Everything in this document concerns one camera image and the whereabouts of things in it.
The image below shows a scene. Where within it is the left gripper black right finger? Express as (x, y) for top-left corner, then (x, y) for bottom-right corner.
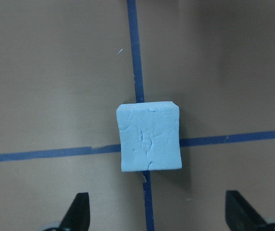
(225, 190), (267, 231)

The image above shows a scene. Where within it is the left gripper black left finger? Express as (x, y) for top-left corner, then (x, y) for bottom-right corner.
(58, 192), (90, 231)

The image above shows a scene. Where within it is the light blue block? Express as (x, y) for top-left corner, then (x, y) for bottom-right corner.
(116, 101), (182, 172)

